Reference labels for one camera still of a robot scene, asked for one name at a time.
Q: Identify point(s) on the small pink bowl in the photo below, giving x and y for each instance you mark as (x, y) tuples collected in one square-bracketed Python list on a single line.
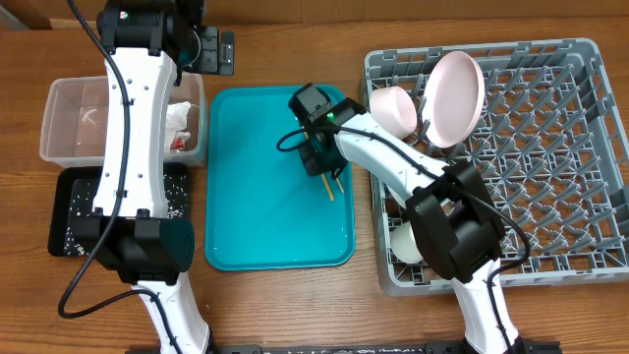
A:
[(393, 109)]

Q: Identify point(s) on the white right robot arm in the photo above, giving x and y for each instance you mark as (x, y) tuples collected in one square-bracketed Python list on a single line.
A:
[(456, 228)]

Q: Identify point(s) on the wooden chopstick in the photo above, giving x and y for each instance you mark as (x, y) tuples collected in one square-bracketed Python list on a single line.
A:
[(327, 187), (338, 181)]

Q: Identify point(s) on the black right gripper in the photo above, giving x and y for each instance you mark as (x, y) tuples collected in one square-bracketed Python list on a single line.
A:
[(313, 168)]

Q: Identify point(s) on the large pink plate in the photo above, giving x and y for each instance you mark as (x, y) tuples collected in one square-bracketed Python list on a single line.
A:
[(454, 94)]

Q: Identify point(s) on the red wrapper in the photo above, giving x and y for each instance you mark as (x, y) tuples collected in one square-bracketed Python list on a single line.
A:
[(178, 144)]

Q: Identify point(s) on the teal serving tray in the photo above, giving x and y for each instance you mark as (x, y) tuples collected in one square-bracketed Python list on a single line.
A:
[(263, 211)]

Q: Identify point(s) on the white napkin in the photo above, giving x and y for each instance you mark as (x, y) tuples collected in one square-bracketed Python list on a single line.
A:
[(176, 123)]

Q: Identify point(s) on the black tray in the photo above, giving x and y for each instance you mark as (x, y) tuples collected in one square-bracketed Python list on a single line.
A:
[(76, 188)]

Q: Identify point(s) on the white cup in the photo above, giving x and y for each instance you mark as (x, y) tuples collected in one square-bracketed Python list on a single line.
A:
[(403, 244)]

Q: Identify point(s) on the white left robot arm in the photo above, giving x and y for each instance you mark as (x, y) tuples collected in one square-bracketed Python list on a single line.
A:
[(147, 47)]

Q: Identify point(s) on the clear plastic waste bin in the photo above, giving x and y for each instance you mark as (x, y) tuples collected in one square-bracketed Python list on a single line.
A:
[(74, 125)]

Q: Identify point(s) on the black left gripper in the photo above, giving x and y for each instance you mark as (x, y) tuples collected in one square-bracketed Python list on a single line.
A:
[(208, 63)]

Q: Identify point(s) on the grey dishwasher rack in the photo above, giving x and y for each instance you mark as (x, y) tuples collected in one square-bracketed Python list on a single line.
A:
[(552, 149)]

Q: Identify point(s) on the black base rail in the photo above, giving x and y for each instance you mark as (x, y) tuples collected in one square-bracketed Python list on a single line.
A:
[(526, 346)]

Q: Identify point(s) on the grey bowl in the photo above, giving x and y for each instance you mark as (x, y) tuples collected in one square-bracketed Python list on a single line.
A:
[(399, 199)]

